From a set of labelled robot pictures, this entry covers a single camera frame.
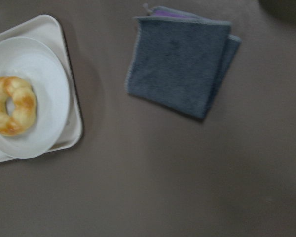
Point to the white round plate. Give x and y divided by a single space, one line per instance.
34 62

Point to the twisted glazed donut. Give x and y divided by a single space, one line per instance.
17 106

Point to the cream rabbit tray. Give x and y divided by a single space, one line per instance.
47 30

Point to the grey folded cloth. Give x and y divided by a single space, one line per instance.
180 59

